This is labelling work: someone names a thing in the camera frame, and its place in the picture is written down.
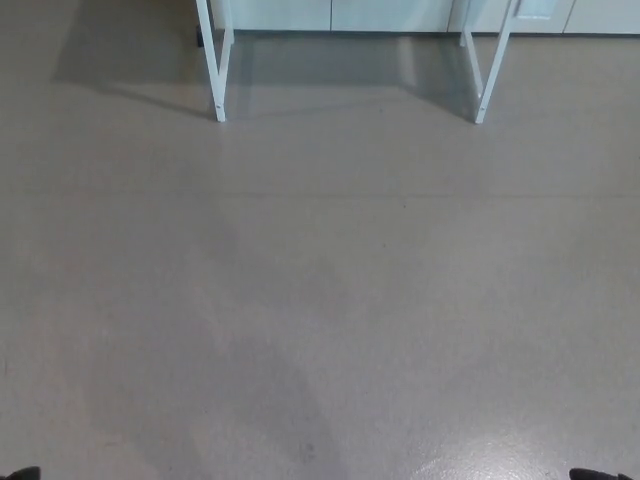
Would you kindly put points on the white desk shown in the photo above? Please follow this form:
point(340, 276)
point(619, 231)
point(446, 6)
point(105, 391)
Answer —
point(213, 75)

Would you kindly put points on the black right robot foot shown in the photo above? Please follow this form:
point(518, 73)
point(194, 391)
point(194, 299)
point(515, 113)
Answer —
point(595, 475)

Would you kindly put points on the black robot foot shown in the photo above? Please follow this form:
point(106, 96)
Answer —
point(595, 475)
point(22, 474)

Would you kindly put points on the black left robot foot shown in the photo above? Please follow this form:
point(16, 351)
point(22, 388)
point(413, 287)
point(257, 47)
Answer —
point(22, 474)

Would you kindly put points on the white cabinet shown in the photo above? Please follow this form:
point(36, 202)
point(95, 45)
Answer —
point(375, 12)

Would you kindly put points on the small black floor stopper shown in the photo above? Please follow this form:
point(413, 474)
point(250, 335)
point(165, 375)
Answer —
point(198, 38)

